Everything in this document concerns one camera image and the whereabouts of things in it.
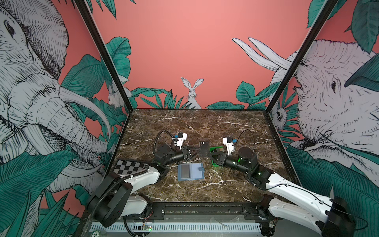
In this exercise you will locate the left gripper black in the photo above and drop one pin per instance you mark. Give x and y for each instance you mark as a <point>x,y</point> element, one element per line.
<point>186,149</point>

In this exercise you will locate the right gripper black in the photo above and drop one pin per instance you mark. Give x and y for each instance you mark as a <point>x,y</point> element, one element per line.
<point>224,159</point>

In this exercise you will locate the green plastic card tray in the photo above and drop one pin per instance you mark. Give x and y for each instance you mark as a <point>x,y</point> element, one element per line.
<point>218,156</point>

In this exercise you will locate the blue leather card holder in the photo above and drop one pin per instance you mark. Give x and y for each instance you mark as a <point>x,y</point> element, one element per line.
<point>196,172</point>

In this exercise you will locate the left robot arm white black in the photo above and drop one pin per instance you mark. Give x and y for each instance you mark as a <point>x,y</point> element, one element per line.
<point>112,199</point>

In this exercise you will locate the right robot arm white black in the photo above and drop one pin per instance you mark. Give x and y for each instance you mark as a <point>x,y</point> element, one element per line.
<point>329,217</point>

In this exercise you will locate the checkerboard calibration board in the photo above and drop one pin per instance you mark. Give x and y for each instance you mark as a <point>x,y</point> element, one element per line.
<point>126,167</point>

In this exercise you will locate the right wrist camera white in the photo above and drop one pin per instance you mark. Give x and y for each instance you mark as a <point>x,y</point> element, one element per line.
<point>229,142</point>

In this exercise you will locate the black front mounting rail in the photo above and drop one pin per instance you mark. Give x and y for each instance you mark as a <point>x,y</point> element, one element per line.
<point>249,210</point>

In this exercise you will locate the white slotted cable duct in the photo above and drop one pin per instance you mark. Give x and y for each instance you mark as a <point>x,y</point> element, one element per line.
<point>206,227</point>

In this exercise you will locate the left black frame post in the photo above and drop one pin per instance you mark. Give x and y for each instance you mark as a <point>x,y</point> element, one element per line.
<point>96,36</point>

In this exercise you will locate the black frame post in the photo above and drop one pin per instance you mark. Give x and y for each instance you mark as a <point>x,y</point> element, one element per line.
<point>96,36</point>
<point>320,20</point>

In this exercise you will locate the right black frame post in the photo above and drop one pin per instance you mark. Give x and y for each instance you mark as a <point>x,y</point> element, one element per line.
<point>320,20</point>

